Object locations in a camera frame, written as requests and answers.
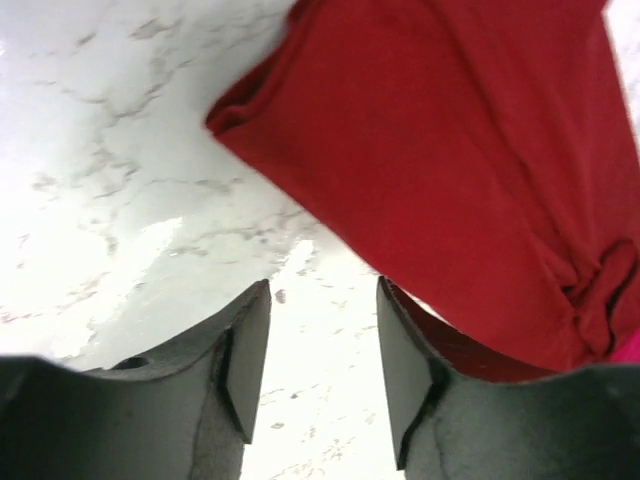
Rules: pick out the bright red t-shirt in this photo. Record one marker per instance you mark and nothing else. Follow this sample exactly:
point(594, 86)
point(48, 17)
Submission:
point(629, 352)

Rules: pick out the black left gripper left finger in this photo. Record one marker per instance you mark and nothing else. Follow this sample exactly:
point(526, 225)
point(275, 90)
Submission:
point(184, 409)

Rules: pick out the dark red t-shirt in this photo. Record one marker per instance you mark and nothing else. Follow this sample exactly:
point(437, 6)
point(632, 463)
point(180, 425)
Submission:
point(477, 153)

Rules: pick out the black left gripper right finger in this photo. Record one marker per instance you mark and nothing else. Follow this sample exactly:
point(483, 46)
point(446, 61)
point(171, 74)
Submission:
point(459, 410)

